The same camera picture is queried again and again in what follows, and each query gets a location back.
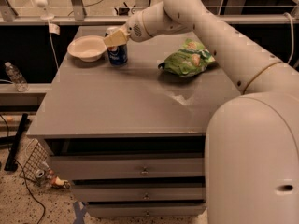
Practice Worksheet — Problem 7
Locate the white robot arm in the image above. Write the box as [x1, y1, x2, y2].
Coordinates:
[105, 0, 299, 224]

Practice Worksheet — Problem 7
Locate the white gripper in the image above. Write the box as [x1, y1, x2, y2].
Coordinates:
[104, 10, 152, 47]

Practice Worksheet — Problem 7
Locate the black metal stand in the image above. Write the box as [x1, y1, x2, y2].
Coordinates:
[4, 113, 28, 172]

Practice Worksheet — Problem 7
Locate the black floor cable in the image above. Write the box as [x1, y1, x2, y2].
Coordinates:
[12, 159, 47, 224]

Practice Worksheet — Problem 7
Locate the white paper bowl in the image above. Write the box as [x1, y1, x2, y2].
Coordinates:
[67, 35, 107, 62]

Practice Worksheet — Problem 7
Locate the grey drawer cabinet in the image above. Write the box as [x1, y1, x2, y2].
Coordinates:
[27, 34, 239, 217]

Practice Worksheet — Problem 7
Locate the white round lamp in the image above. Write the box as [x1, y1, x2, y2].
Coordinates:
[34, 0, 54, 21]

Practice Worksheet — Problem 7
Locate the blue pepsi can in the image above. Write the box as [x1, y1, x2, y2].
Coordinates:
[104, 26, 129, 67]

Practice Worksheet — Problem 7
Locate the wire basket on floor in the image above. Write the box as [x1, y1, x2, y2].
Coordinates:
[20, 139, 70, 189]

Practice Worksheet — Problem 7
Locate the clear plastic water bottle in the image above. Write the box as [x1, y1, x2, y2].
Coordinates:
[5, 62, 29, 92]

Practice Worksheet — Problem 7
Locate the green chip bag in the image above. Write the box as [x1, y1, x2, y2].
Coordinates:
[158, 38, 215, 77]

